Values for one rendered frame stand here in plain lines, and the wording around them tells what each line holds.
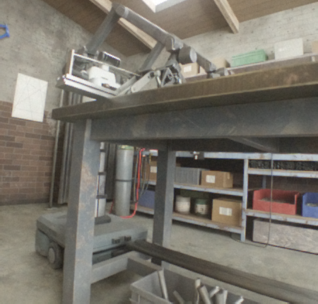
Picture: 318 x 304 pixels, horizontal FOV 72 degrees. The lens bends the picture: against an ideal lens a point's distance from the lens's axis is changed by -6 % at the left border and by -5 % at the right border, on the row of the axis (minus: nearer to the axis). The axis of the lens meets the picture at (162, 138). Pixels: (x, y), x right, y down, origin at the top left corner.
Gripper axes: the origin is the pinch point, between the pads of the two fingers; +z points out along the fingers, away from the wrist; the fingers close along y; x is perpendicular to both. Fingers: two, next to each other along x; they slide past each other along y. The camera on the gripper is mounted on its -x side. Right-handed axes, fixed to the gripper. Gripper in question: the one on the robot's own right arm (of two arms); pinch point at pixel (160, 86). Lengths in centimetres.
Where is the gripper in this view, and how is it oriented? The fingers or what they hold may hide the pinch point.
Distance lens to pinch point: 95.3
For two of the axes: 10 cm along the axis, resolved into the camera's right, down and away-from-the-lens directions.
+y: -8.0, 0.2, 6.0
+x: -4.9, -6.0, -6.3
